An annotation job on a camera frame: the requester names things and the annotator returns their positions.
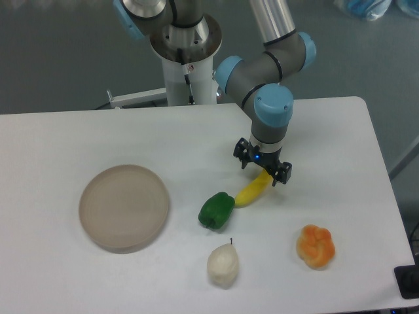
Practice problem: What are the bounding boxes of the white pear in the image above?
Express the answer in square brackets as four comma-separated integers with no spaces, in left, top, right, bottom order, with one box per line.
[206,239,240,288]

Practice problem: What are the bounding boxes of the blue plastic bag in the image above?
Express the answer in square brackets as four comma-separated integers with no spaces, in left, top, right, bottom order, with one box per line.
[333,0,418,22]

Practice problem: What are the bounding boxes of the beige round plate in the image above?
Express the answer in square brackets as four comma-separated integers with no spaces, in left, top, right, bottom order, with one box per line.
[79,165,170,254]

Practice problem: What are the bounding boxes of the yellow banana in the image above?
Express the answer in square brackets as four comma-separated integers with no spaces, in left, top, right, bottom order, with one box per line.
[234,170,272,207]

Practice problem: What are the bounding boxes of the white metal frame bracket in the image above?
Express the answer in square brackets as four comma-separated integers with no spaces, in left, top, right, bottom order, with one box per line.
[107,88,167,109]

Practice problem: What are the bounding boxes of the green bell pepper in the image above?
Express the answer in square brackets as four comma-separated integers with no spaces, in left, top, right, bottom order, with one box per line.
[198,192,235,230]

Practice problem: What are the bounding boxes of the black pedestal cable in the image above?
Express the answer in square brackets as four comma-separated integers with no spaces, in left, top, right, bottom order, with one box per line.
[177,48,196,105]

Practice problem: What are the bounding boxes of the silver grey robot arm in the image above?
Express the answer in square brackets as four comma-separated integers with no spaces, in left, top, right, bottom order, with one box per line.
[113,1,316,184]

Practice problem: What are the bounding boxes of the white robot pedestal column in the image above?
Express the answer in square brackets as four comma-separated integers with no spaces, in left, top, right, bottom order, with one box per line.
[149,14,223,107]

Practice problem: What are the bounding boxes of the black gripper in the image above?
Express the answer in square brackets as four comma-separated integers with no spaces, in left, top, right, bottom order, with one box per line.
[233,137,292,186]

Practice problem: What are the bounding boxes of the black box at table edge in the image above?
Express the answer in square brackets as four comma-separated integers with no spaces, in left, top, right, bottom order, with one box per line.
[394,265,418,300]

